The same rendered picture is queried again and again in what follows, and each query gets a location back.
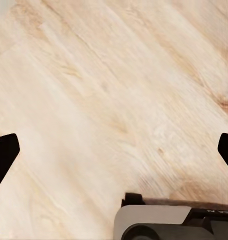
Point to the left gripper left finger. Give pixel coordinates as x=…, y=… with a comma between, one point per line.
x=9, y=150

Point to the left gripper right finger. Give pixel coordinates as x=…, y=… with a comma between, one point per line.
x=223, y=147

